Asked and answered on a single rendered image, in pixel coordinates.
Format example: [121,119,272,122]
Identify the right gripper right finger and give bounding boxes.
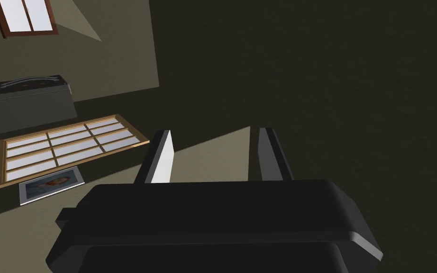
[258,127,295,182]

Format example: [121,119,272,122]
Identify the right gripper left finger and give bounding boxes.
[134,129,175,185]

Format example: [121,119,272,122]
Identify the light wood framed window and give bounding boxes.
[0,113,151,190]

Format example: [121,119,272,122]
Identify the white framed picture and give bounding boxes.
[18,165,86,207]

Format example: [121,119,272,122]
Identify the dark grey cabinet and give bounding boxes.
[0,74,78,139]

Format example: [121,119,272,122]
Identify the red-brown framed window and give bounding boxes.
[0,0,60,39]

